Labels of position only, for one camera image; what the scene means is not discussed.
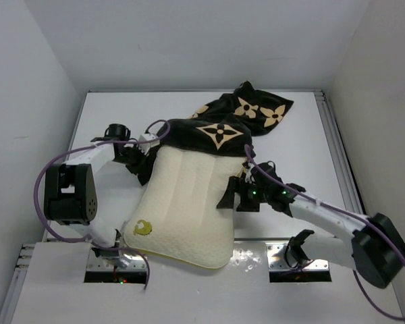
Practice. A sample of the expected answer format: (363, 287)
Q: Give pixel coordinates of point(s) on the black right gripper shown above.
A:
(227, 200)

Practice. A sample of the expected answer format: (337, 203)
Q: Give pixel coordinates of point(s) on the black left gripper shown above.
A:
(142, 163)

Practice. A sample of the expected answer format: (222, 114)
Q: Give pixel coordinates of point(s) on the cream pillow with yellow edge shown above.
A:
(178, 217)

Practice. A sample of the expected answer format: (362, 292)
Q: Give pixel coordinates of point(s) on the black pillowcase with beige flowers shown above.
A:
(226, 125)

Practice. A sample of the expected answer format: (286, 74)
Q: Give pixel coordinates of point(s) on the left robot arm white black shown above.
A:
(70, 196)

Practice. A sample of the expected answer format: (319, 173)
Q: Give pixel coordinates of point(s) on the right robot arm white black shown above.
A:
(371, 246)

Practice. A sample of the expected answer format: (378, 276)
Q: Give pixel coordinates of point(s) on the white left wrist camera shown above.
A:
(147, 141)

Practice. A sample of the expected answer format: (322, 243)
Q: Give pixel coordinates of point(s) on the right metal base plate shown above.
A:
(283, 259)

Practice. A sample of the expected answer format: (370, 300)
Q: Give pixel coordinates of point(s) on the metal base plate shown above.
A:
(283, 259)
(120, 258)

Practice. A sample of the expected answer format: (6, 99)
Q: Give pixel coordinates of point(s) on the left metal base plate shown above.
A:
(120, 258)

